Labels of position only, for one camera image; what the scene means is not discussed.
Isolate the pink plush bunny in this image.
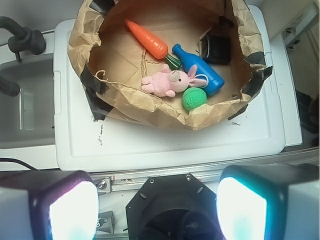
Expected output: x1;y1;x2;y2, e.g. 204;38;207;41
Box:
141;64;209;98

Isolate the black faucet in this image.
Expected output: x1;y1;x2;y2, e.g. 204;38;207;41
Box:
0;16;46;97

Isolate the white plastic bin lid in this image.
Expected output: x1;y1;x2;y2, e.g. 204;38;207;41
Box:
53;20;286;173

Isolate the crumpled brown paper bag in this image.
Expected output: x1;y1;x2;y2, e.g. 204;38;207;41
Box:
68;0;273;131

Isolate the green textured ball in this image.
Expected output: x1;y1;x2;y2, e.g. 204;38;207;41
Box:
182;87;207;111

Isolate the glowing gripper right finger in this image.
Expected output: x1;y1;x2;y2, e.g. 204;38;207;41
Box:
216;163;320;240

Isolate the black box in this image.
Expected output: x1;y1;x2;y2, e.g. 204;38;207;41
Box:
199;34;231;65

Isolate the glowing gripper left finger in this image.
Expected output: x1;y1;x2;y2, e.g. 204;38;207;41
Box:
0;170;99;240

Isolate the blue toy bottle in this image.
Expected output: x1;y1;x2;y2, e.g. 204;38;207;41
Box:
172;43;225;96

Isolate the aluminium rail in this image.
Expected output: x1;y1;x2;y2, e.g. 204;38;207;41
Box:
89;147;320;195

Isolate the grey sink basin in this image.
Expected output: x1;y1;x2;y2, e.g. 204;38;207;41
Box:
0;53;55;149

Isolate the black octagonal mount plate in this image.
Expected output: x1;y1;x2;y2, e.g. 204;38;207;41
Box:
125;178;225;240

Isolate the orange toy carrot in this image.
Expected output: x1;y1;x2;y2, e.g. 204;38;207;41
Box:
125;19;182;70

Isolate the black cable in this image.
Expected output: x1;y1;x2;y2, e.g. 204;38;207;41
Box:
0;158;41;172

